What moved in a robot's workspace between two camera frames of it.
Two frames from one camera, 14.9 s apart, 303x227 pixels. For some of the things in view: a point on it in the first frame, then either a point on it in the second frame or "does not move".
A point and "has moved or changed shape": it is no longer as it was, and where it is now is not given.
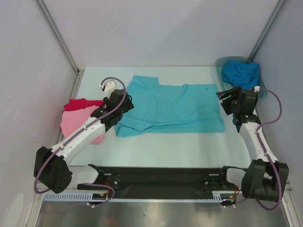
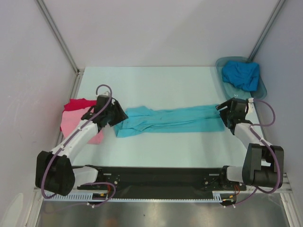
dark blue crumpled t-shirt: x=247 y=74 does not move
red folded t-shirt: x=80 y=103 does not move
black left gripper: x=128 y=105 → x=120 y=116
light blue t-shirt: x=179 y=108 has moved or changed shape
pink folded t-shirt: x=72 y=119 does not move
